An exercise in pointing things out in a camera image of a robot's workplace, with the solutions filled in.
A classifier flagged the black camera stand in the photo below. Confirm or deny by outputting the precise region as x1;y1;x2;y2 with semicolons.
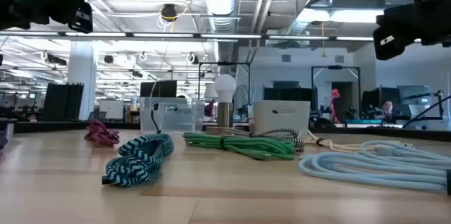
403;89;445;121

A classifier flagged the pale blue cable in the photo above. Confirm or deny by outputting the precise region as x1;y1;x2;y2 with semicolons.
298;151;451;194
359;139;451;168

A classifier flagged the black hooked clamp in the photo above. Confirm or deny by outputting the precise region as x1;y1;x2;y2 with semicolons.
150;103;162;135

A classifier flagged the white plastic bin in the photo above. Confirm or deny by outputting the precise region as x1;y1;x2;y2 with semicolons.
252;99;311;134

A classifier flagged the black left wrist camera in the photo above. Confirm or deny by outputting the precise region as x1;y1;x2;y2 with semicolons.
68;1;94;35

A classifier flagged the black aluminium table frame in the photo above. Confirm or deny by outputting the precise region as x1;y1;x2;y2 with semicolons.
0;120;451;143

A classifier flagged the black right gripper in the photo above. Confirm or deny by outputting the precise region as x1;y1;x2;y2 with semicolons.
376;0;451;46

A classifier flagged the red braided cable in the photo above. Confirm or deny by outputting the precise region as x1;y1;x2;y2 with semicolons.
83;118;121;147

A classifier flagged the cream cable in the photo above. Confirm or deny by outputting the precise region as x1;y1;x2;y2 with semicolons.
299;128;413;154

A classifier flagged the white bulb brass lamp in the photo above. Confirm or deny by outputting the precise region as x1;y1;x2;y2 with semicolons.
206;73;237;136

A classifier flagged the person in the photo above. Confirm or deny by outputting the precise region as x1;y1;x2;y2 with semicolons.
381;99;395;116

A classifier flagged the white lampshade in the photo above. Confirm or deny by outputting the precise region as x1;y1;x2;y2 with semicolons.
204;82;219;99

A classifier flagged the clear plastic bin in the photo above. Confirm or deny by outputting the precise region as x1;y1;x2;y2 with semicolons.
140;97;205;134

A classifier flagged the black white braided cable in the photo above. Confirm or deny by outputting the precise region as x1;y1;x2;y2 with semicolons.
225;127;306;154

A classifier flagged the black monitor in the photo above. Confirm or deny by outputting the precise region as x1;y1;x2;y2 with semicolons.
140;80;178;99

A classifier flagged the white column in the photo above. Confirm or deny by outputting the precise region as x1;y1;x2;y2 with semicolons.
68;40;99;122

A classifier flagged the black ceiling camera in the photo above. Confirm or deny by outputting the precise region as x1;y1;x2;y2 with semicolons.
160;3;178;23

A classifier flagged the small metal cylinder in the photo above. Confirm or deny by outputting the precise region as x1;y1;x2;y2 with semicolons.
2;118;17;141

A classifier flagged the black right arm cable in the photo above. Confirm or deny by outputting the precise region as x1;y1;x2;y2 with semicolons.
401;95;451;129

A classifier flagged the black partition panel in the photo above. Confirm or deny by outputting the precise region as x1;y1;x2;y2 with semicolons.
39;82;85;122

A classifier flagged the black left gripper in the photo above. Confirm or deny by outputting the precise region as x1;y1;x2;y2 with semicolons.
0;0;92;30

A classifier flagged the green cable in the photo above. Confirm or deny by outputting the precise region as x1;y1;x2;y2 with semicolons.
182;132;297;161

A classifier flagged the grey monitor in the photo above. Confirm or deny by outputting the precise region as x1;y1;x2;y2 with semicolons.
397;85;431;106

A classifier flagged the teal black braided cable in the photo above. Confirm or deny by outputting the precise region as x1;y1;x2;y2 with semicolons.
101;132;175;188

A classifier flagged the pink figure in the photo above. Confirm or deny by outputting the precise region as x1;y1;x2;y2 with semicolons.
330;88;342;123

